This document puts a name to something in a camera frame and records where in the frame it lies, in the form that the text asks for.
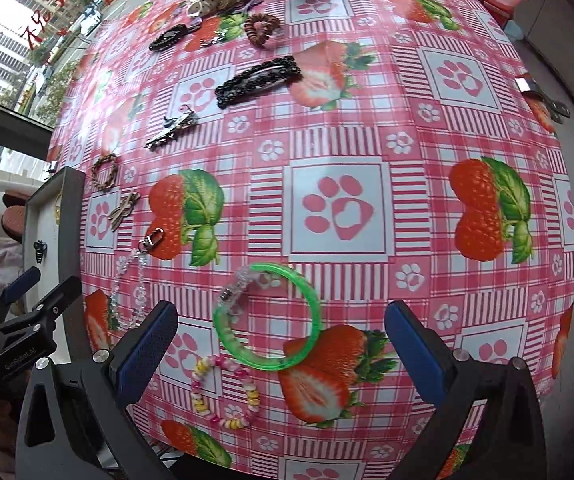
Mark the grey jewelry tray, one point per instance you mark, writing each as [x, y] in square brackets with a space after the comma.
[73, 220]

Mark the silver metal hair clip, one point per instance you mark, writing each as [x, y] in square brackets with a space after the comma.
[174, 127]

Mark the black lace hair clip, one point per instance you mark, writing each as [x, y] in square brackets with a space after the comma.
[257, 82]

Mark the brown slipper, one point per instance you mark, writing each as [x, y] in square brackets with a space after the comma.
[13, 222]
[16, 198]

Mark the bronze metal hair clip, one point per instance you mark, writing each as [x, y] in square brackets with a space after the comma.
[123, 212]

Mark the small black claw clip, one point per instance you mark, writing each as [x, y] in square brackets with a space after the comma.
[40, 250]

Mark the pink strawberry checked tablecloth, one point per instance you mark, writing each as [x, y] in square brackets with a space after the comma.
[342, 125]

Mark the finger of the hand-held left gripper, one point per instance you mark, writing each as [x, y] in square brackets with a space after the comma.
[19, 286]
[59, 297]

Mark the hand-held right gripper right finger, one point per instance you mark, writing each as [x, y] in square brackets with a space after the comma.
[414, 355]

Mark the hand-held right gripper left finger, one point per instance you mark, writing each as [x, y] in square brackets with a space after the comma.
[149, 347]

